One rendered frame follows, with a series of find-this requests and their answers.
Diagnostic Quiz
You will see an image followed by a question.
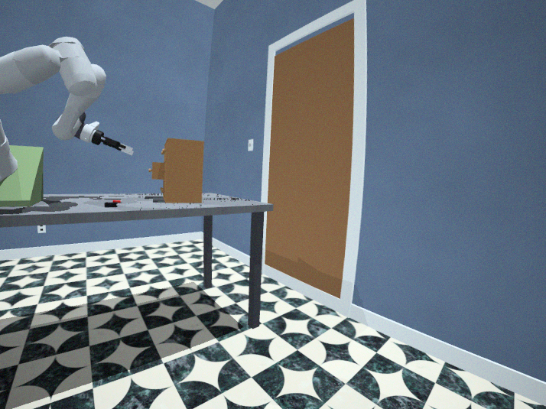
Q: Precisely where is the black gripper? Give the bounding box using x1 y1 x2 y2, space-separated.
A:
92 130 133 155

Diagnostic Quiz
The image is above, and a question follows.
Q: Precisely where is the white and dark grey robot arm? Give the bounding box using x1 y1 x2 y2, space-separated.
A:
0 37 106 181

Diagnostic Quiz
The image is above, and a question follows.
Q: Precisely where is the brown wooden chest of drawers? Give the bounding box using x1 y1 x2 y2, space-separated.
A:
164 138 204 203

